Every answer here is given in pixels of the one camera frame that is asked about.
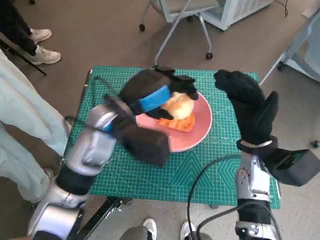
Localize person with white shoes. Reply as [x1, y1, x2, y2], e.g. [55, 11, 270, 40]
[119, 217, 208, 240]

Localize rectangular toy toast bread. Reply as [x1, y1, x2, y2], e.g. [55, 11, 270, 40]
[157, 113, 196, 133]

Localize thin black floor cable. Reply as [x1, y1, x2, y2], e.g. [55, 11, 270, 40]
[272, 0, 288, 18]

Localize grey office chair on wheels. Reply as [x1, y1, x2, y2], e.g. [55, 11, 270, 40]
[138, 0, 227, 70]

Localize green cutting mat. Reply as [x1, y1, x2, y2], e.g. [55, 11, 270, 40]
[63, 65, 281, 210]

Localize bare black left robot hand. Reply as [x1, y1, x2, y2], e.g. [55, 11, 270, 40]
[118, 66, 200, 121]

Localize white perforated cabinet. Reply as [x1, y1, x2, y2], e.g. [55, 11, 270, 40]
[199, 0, 275, 32]

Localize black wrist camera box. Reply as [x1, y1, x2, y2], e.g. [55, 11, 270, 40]
[264, 147, 320, 187]
[117, 122, 171, 168]

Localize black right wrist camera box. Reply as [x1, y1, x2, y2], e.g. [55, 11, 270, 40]
[264, 147, 320, 187]

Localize round toy bread bun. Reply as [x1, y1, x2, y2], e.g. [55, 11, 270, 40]
[161, 91, 195, 120]

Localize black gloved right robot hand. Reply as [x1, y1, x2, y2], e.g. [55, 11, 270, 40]
[213, 69, 279, 146]

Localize black folding table leg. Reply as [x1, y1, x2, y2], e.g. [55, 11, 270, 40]
[74, 196, 133, 240]

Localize person in light clothing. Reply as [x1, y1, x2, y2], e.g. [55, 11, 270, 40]
[0, 47, 73, 205]

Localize pink bowl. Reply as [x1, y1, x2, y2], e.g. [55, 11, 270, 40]
[134, 91, 213, 154]

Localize thin black rod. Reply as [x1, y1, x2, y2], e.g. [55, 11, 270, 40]
[0, 38, 48, 77]

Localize person in black trousers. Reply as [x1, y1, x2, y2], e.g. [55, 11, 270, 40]
[0, 0, 62, 66]

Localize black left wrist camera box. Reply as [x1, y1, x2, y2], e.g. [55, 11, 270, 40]
[117, 122, 171, 168]

